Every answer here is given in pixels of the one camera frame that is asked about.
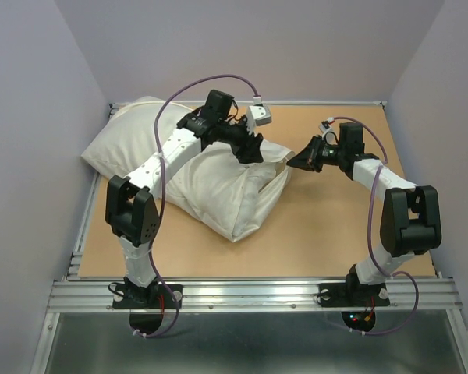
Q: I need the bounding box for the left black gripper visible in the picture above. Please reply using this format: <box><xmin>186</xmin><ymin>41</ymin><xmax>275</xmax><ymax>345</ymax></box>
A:
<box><xmin>218</xmin><ymin>115</ymin><xmax>264</xmax><ymax>165</ymax></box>

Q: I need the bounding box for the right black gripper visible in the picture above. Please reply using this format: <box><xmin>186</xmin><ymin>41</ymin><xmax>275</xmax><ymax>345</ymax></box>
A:
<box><xmin>285</xmin><ymin>134</ymin><xmax>346</xmax><ymax>172</ymax></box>

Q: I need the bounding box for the cream pillowcase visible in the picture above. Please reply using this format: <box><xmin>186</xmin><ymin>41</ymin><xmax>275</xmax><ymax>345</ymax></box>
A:
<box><xmin>81</xmin><ymin>97</ymin><xmax>294</xmax><ymax>242</ymax></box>

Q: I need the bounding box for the white pillow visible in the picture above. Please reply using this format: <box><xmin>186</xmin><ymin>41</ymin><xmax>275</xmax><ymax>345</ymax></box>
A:
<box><xmin>245</xmin><ymin>164</ymin><xmax>279</xmax><ymax>195</ymax></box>

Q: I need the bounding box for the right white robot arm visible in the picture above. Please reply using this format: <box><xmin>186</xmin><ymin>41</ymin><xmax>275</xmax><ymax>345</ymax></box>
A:
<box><xmin>287</xmin><ymin>117</ymin><xmax>442</xmax><ymax>305</ymax></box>

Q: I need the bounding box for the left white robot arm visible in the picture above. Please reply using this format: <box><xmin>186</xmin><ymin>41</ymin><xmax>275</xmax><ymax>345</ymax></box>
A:
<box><xmin>105</xmin><ymin>90</ymin><xmax>271</xmax><ymax>308</ymax></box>

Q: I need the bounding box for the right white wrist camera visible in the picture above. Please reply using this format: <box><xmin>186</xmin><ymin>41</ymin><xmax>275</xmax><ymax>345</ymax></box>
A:
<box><xmin>319</xmin><ymin>117</ymin><xmax>339</xmax><ymax>145</ymax></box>

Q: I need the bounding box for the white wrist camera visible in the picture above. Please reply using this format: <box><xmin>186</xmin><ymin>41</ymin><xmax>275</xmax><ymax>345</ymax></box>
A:
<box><xmin>245</xmin><ymin>104</ymin><xmax>272</xmax><ymax>134</ymax></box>
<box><xmin>319</xmin><ymin>117</ymin><xmax>339</xmax><ymax>145</ymax></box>

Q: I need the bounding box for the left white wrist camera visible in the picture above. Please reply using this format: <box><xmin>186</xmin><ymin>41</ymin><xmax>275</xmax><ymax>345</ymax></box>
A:
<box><xmin>245</xmin><ymin>104</ymin><xmax>272</xmax><ymax>134</ymax></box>

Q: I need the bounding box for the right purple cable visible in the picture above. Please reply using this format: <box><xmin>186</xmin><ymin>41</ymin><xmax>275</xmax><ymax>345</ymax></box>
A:
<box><xmin>323</xmin><ymin>116</ymin><xmax>420</xmax><ymax>337</ymax></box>

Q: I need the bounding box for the purple cable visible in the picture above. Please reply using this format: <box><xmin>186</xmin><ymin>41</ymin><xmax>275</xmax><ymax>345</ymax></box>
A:
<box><xmin>130</xmin><ymin>73</ymin><xmax>262</xmax><ymax>339</ymax></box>
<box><xmin>323</xmin><ymin>116</ymin><xmax>420</xmax><ymax>337</ymax></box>

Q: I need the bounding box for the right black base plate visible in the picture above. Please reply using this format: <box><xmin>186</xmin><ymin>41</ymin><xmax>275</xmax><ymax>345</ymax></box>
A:
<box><xmin>317</xmin><ymin>282</ymin><xmax>390</xmax><ymax>309</ymax></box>

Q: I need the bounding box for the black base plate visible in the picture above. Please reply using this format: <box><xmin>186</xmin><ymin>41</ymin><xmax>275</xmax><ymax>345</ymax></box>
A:
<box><xmin>108</xmin><ymin>282</ymin><xmax>176</xmax><ymax>310</ymax></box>
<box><xmin>317</xmin><ymin>282</ymin><xmax>390</xmax><ymax>309</ymax></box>

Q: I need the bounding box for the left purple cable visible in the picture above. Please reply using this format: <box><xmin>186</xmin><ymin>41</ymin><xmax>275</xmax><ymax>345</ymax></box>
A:
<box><xmin>130</xmin><ymin>73</ymin><xmax>262</xmax><ymax>339</ymax></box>

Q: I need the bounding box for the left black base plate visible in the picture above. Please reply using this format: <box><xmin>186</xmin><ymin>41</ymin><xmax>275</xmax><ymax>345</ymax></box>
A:
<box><xmin>108</xmin><ymin>282</ymin><xmax>176</xmax><ymax>310</ymax></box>

